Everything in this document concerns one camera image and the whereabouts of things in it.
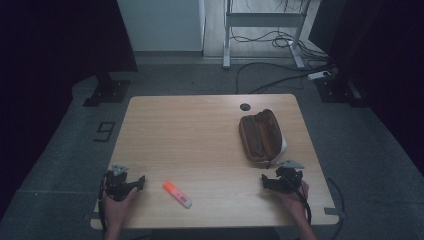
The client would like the white power strip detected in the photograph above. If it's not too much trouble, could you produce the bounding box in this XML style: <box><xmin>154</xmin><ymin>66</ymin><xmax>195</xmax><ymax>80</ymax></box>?
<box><xmin>307</xmin><ymin>70</ymin><xmax>332</xmax><ymax>81</ymax></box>

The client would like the long black floor cable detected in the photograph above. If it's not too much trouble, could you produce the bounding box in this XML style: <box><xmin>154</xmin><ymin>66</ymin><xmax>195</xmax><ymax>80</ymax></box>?
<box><xmin>234</xmin><ymin>61</ymin><xmax>336</xmax><ymax>95</ymax></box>

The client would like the tangle of floor cables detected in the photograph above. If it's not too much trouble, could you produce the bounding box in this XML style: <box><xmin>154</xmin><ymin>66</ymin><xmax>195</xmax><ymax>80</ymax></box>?
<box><xmin>230</xmin><ymin>27</ymin><xmax>329</xmax><ymax>62</ymax></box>

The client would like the black stand base plate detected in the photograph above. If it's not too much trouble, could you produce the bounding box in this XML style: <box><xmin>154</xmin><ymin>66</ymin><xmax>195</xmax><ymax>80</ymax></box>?
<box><xmin>82</xmin><ymin>78</ymin><xmax>132</xmax><ymax>108</ymax></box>
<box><xmin>314</xmin><ymin>75</ymin><xmax>368</xmax><ymax>108</ymax></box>

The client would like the orange highlighter pen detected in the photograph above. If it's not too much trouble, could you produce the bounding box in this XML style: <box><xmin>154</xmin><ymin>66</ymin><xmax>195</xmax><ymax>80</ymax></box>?
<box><xmin>162</xmin><ymin>180</ymin><xmax>193</xmax><ymax>210</ymax></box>

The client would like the white metal desk frame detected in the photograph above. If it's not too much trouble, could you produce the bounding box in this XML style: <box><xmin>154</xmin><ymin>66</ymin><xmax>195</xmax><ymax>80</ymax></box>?
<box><xmin>222</xmin><ymin>0</ymin><xmax>312</xmax><ymax>70</ymax></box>

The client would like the dark curtain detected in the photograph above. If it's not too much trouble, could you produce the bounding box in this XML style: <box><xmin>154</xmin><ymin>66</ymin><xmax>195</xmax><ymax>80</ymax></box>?
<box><xmin>0</xmin><ymin>0</ymin><xmax>139</xmax><ymax>221</ymax></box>
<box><xmin>308</xmin><ymin>0</ymin><xmax>424</xmax><ymax>174</ymax></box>

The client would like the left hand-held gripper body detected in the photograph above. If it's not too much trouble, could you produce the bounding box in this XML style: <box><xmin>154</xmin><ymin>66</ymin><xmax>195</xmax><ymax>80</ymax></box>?
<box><xmin>104</xmin><ymin>164</ymin><xmax>134</xmax><ymax>203</ymax></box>

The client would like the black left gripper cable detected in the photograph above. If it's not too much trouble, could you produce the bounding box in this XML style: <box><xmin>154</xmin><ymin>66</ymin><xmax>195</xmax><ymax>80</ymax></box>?
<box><xmin>97</xmin><ymin>171</ymin><xmax>111</xmax><ymax>234</ymax></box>

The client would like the person's right hand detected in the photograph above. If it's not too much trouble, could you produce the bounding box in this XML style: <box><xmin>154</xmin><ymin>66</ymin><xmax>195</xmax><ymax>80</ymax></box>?
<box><xmin>275</xmin><ymin>180</ymin><xmax>310</xmax><ymax>218</ymax></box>

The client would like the brown pencil case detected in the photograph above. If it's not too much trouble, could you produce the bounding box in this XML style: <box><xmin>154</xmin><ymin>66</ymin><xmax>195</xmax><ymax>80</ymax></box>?
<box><xmin>238</xmin><ymin>108</ymin><xmax>288</xmax><ymax>167</ymax></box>

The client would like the white cabinet panel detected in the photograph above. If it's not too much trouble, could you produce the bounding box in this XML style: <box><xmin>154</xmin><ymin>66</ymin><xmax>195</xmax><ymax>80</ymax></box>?
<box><xmin>116</xmin><ymin>0</ymin><xmax>206</xmax><ymax>53</ymax></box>

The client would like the person's left hand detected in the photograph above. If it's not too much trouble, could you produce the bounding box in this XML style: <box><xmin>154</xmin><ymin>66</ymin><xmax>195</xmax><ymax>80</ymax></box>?
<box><xmin>101</xmin><ymin>187</ymin><xmax>139</xmax><ymax>232</ymax></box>

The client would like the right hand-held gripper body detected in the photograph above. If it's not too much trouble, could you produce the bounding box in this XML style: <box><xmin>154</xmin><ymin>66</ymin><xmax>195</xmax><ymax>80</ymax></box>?
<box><xmin>275</xmin><ymin>159</ymin><xmax>306</xmax><ymax>195</ymax></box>

